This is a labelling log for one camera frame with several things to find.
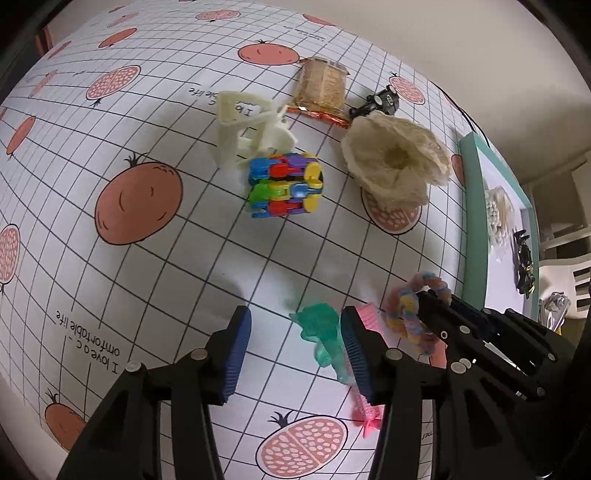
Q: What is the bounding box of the pink plastic comb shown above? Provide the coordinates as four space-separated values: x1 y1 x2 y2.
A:
351 303 384 439

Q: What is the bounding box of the pastel multicolour scrunchie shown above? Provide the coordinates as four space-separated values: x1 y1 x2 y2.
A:
386 271 452 356

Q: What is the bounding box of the teal shallow cardboard tray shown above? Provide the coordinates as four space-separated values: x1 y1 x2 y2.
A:
460 132 539 319

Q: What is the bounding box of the green ribbon bow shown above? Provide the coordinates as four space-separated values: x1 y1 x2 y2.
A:
290 303 355 385

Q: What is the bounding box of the cotton swabs bag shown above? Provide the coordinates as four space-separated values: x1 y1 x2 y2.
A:
485 186 514 262

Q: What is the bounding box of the cream lace scrunchie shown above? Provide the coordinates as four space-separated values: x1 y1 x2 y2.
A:
341 111 453 211

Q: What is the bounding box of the colourful block fidget cube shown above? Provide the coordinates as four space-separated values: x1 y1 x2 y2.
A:
249 152 324 218

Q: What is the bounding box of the black toy car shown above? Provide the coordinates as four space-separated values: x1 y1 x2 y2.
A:
349 86 400 119

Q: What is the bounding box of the packaged biscuit snack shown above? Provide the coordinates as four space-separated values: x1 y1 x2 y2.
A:
287 56 351 128

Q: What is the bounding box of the cream plastic hair claw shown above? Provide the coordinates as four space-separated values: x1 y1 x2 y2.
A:
215 91 297 169

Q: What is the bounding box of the white lattice shelf unit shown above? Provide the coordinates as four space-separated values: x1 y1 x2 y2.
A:
539 254 590 332

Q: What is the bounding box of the grid fruit print tablecloth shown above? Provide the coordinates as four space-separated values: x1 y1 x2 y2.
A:
1 1 471 479

